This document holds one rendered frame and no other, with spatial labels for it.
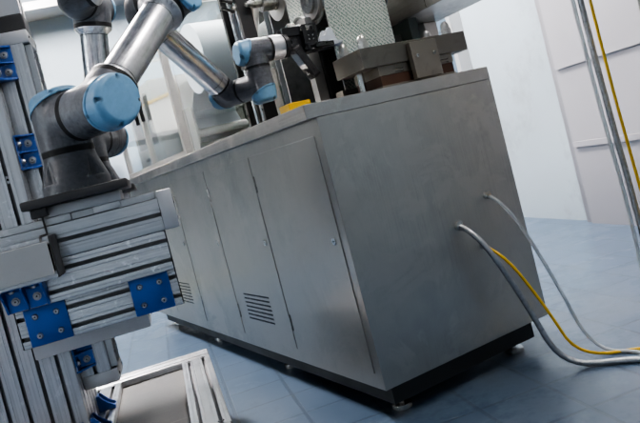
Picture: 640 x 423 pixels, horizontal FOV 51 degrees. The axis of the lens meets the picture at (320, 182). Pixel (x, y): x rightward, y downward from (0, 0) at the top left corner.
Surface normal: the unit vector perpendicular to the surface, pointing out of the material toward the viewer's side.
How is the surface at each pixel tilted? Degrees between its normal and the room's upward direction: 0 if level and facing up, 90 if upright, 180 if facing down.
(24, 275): 90
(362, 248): 90
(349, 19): 90
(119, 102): 95
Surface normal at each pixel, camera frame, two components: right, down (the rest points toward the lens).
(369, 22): 0.46, -0.08
